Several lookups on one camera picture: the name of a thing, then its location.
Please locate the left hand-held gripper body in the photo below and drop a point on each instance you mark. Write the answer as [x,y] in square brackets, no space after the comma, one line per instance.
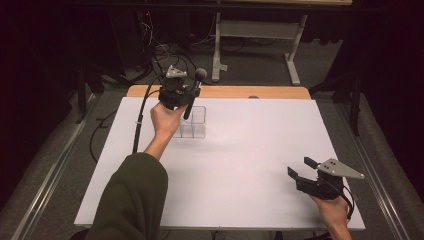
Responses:
[173,95]

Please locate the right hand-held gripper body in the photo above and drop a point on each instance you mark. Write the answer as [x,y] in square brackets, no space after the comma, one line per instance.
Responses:
[328,188]

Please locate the black makeup brush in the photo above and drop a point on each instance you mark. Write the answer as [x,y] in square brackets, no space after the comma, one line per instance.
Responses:
[201,74]

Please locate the clear plastic organizer box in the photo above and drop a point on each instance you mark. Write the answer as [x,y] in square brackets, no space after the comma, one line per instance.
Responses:
[198,126]

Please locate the person's right hand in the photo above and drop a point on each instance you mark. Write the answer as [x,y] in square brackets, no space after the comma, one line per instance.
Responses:
[333,211]

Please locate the person's left hand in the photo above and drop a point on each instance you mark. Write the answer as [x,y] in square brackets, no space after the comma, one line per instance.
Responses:
[165,120]

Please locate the white table cover sheet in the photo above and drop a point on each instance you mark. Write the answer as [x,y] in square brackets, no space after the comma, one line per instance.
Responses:
[250,150]

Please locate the black metal stand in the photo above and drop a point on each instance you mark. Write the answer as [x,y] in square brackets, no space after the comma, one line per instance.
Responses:
[356,100]
[81,93]

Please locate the aluminium floor rail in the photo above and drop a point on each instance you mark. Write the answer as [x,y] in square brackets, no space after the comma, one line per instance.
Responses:
[376,166]
[56,163]

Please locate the white metal desk frame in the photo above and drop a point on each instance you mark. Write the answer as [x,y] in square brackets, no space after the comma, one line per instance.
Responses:
[256,29]

